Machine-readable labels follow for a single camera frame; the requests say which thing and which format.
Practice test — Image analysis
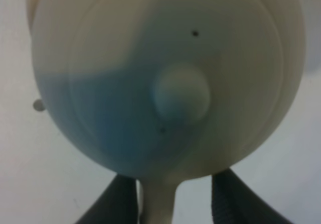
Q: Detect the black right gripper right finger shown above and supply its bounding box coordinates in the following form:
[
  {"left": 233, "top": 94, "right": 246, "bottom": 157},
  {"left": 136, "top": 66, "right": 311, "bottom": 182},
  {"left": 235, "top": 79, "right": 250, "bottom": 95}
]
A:
[{"left": 211, "top": 169, "right": 291, "bottom": 224}]

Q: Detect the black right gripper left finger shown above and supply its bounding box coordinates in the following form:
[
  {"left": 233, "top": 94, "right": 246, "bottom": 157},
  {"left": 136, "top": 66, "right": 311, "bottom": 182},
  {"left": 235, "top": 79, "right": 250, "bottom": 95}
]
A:
[{"left": 77, "top": 175, "right": 139, "bottom": 224}]

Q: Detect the beige ceramic teapot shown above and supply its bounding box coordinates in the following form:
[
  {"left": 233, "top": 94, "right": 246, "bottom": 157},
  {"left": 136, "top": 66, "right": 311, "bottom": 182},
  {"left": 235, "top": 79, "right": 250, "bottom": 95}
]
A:
[{"left": 27, "top": 0, "right": 305, "bottom": 223}]

